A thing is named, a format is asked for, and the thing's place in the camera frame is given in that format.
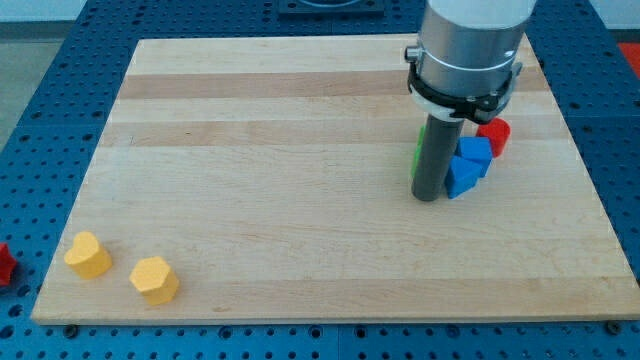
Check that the green block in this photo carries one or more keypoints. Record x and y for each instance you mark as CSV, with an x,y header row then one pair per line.
x,y
417,150

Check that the red star block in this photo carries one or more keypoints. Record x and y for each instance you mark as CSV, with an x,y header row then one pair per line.
x,y
7,264

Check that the blue triangular block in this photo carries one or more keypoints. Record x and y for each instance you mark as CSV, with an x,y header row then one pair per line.
x,y
461,176

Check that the red cylinder block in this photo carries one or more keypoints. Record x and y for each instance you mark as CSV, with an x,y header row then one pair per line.
x,y
498,132

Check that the yellow hexagon block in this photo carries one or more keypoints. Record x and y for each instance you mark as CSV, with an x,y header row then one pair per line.
x,y
155,280

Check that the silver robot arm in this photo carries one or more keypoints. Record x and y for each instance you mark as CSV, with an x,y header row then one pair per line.
x,y
467,47

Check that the yellow heart block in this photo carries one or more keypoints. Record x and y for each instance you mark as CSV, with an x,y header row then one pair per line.
x,y
87,257

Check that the wooden board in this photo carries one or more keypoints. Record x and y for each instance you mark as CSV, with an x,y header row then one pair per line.
x,y
273,175

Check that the blue cube block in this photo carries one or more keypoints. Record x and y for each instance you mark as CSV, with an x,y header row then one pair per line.
x,y
477,150

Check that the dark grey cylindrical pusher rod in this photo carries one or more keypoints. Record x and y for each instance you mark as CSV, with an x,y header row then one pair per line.
x,y
436,150

